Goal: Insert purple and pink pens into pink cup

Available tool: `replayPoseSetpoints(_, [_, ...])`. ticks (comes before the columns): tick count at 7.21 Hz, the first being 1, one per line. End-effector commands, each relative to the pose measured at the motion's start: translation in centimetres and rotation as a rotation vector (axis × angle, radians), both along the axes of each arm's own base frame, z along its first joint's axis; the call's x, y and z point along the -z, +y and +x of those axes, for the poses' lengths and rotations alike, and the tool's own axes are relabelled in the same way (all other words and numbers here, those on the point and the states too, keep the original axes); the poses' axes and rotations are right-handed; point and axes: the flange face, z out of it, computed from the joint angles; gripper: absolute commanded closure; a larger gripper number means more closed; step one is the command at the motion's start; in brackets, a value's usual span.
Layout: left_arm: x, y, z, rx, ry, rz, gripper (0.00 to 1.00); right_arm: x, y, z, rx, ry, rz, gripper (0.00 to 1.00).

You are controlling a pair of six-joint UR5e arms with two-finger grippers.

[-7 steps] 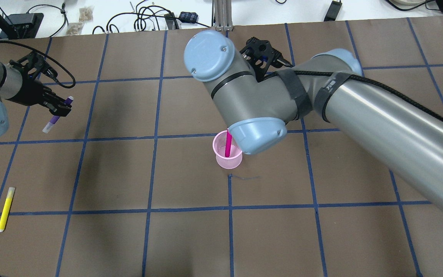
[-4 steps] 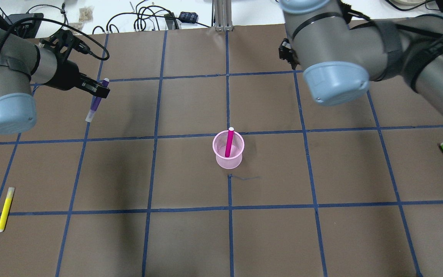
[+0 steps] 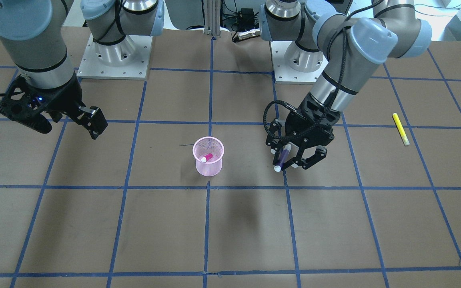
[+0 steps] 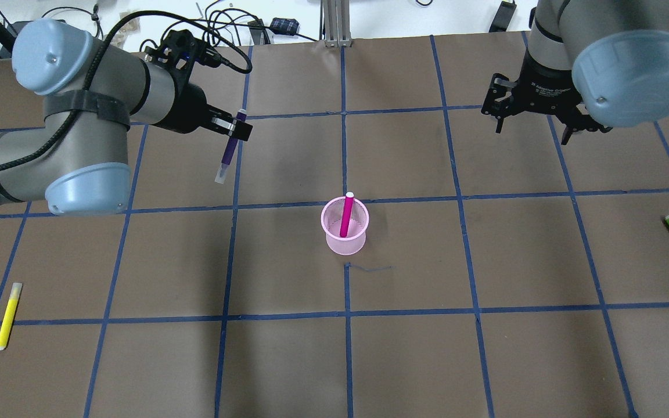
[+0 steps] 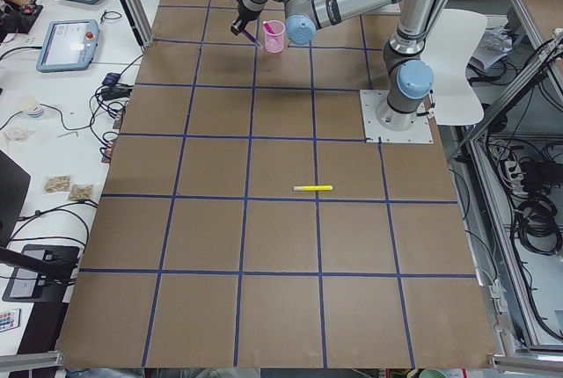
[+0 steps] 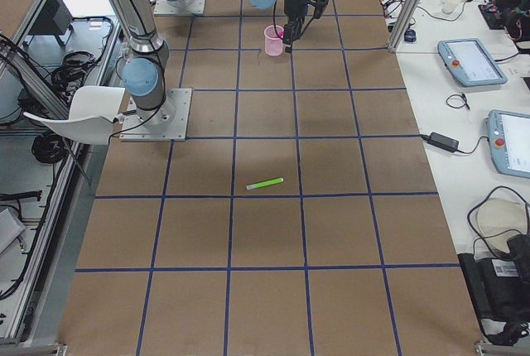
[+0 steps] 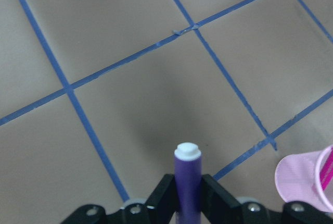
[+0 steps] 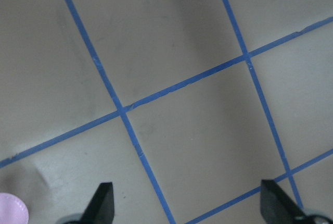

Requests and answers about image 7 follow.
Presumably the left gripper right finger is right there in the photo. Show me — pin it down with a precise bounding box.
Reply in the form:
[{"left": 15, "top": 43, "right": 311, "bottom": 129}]
[{"left": 200, "top": 175, "right": 242, "bottom": 223}]

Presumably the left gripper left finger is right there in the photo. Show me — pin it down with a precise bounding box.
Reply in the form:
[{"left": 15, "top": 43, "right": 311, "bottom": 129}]
[{"left": 145, "top": 174, "right": 177, "bottom": 223}]

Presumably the purple pen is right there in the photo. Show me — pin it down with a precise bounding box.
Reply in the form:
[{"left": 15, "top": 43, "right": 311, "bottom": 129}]
[{"left": 174, "top": 142, "right": 202, "bottom": 223}]

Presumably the pink pen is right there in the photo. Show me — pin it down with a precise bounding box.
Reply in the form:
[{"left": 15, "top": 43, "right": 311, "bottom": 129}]
[{"left": 319, "top": 150, "right": 332, "bottom": 190}]

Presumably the pink mesh cup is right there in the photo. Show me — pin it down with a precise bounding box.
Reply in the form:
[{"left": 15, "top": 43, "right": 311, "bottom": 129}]
[{"left": 275, "top": 145, "right": 332, "bottom": 213}]

